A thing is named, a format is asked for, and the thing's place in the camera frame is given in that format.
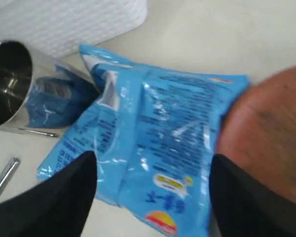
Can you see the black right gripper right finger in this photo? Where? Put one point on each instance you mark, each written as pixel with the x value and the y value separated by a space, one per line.
pixel 244 207

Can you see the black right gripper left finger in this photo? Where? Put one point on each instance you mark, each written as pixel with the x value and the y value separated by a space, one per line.
pixel 57 207

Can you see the silver metal knife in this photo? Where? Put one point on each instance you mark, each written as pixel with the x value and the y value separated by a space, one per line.
pixel 8 173

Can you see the brown plate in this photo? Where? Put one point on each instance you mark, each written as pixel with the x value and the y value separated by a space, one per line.
pixel 259 133

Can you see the blue snack packet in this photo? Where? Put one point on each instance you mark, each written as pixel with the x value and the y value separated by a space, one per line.
pixel 154 132

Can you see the shiny steel cup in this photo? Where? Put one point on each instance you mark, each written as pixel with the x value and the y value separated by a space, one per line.
pixel 38 91

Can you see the white perforated plastic basket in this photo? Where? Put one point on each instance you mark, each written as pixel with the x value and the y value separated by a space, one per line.
pixel 57 27

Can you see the silver metal spoon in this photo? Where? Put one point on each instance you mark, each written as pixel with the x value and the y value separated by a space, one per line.
pixel 47 134

